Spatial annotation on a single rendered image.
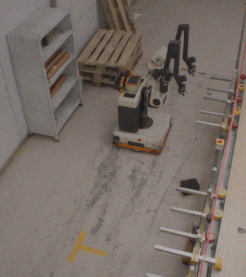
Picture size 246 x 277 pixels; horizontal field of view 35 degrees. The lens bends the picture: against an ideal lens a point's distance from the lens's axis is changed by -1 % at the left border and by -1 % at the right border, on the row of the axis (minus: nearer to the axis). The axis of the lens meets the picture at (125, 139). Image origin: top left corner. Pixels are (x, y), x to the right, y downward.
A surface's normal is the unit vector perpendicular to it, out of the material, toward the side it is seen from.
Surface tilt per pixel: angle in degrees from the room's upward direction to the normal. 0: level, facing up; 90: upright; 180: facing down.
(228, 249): 0
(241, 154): 0
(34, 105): 90
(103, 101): 0
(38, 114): 90
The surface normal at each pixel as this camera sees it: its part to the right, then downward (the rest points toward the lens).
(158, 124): -0.04, -0.75
